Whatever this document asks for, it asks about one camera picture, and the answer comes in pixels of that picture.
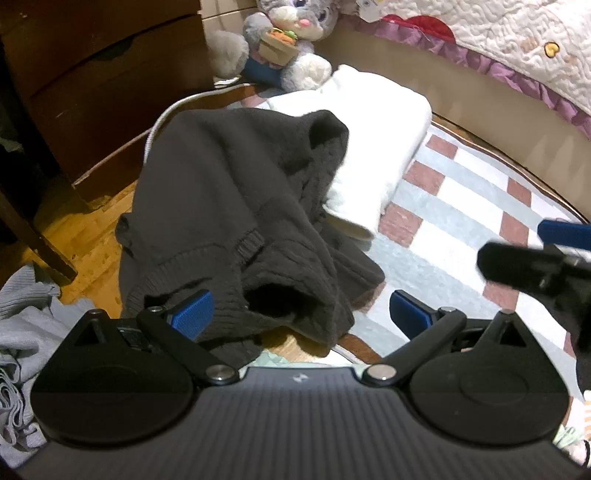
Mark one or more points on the white folded towel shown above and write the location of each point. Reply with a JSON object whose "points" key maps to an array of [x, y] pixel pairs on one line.
{"points": [[378, 138]]}

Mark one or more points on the blue fabric item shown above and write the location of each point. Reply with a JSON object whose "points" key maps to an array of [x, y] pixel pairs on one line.
{"points": [[261, 71]]}

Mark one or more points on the light green cloth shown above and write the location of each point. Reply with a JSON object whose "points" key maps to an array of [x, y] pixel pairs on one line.
{"points": [[272, 357]]}

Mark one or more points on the dark grey knit sweater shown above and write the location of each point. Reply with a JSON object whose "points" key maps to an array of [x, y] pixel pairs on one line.
{"points": [[221, 184]]}

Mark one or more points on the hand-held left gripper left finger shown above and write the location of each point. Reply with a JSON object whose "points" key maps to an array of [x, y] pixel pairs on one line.
{"points": [[194, 314]]}

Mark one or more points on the quilted bedspread with purple ruffle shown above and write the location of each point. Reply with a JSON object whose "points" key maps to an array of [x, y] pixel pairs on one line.
{"points": [[508, 37]]}

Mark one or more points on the cardboard box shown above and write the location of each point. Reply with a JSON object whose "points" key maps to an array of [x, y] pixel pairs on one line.
{"points": [[226, 14]]}

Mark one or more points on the checkered floor mat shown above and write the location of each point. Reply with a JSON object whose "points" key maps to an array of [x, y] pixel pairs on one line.
{"points": [[461, 217]]}

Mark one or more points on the grey plush bunny toy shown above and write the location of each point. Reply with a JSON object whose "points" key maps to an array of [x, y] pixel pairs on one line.
{"points": [[304, 69]]}

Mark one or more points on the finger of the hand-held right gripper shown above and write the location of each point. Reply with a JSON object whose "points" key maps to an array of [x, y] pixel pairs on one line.
{"points": [[512, 265], [565, 235]]}

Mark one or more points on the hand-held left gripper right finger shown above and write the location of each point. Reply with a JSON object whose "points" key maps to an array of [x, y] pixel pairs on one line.
{"points": [[408, 314]]}

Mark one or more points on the grey fluffy plush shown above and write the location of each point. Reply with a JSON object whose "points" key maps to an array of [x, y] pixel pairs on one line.
{"points": [[226, 53]]}

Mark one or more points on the light blue knit garment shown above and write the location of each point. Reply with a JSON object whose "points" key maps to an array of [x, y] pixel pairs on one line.
{"points": [[32, 332]]}

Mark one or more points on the beige bed base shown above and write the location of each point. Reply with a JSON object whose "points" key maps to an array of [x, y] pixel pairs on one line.
{"points": [[415, 64]]}

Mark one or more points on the dark wooden cabinet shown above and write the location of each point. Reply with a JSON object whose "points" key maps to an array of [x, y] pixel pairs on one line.
{"points": [[92, 92]]}

